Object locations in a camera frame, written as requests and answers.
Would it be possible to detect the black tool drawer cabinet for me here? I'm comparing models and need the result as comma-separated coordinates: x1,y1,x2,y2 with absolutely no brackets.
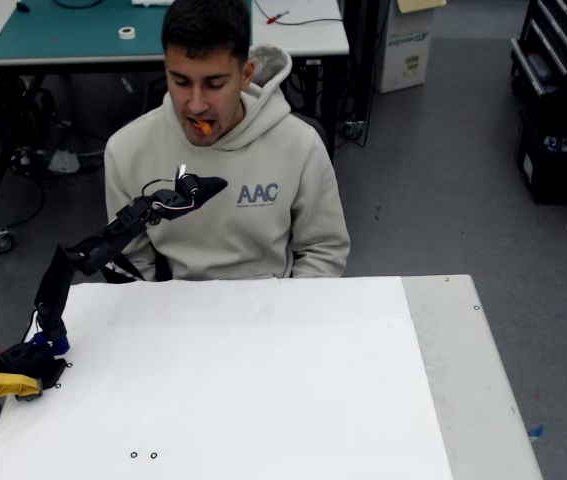
509,0,567,101

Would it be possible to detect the yellow clamp with black pad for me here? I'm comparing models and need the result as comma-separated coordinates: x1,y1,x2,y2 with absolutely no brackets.
0,372,44,404

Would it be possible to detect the large white paper sheet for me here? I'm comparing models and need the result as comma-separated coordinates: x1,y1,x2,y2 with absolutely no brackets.
0,275,454,480

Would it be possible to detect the white workbench with black legs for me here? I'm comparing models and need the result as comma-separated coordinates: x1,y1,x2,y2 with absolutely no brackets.
0,0,352,256

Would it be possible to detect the thin black cable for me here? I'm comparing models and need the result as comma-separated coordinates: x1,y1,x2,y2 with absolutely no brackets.
251,0,345,27

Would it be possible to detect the white cardboard box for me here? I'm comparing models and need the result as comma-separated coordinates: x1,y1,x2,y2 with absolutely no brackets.
373,0,448,95

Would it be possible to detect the black storage bin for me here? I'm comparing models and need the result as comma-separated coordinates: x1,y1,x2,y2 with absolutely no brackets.
515,107,567,206

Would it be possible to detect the green cutting mat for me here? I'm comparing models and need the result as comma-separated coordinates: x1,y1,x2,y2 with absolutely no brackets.
0,0,172,61

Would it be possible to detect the man in beige hoodie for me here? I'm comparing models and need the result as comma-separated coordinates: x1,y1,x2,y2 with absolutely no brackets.
104,0,352,281

